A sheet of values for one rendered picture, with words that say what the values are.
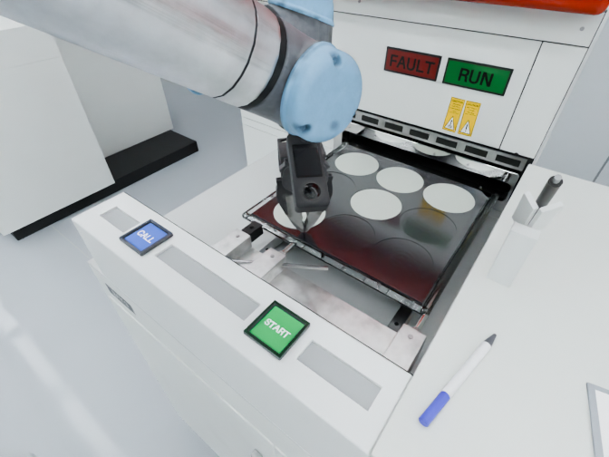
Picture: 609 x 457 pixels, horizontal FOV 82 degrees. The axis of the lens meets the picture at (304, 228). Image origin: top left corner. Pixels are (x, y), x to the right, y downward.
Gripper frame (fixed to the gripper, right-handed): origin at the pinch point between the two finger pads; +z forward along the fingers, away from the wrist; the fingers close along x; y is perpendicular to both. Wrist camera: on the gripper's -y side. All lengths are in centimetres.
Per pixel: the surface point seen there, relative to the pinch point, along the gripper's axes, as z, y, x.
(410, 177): 1.7, 15.3, -25.5
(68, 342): 92, 46, 93
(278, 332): -4.8, -23.0, 6.3
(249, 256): 3.6, -1.9, 10.0
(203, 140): 92, 220, 50
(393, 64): -17.5, 29.5, -23.3
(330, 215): 1.6, 4.8, -5.7
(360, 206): 1.6, 6.8, -12.0
